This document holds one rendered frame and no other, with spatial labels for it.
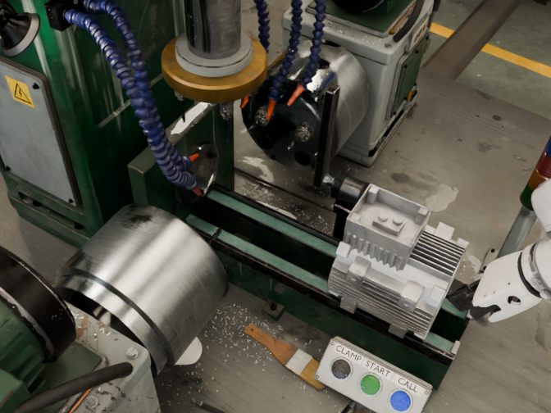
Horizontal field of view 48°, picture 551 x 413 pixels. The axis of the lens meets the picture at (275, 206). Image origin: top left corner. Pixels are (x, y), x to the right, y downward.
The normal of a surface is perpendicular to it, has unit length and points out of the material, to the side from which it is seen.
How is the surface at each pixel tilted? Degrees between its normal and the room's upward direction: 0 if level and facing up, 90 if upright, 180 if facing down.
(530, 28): 0
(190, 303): 62
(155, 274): 28
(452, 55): 0
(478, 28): 0
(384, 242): 90
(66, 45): 90
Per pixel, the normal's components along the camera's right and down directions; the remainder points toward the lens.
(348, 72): 0.58, -0.26
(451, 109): 0.04, -0.66
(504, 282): -0.79, -0.58
